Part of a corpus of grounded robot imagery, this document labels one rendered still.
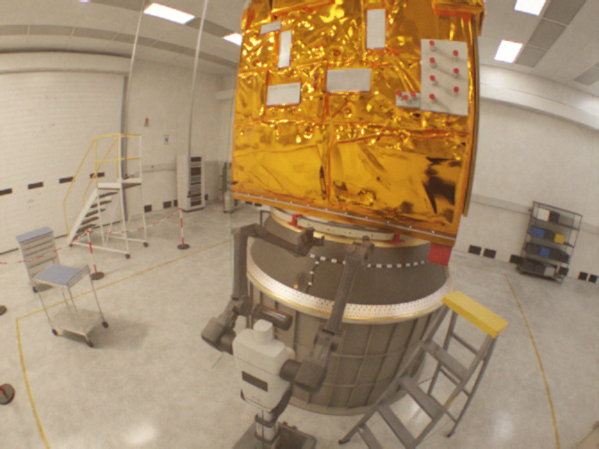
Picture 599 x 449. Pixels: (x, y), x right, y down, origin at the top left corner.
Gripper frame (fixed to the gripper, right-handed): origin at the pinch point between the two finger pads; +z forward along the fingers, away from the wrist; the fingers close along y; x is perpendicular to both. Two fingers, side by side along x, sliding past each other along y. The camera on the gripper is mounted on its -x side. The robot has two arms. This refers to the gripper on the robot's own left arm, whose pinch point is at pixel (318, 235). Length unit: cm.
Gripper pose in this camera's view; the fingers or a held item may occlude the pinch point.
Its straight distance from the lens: 171.9
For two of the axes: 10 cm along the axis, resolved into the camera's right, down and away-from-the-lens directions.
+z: 4.6, -3.9, 8.0
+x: 0.1, 9.0, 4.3
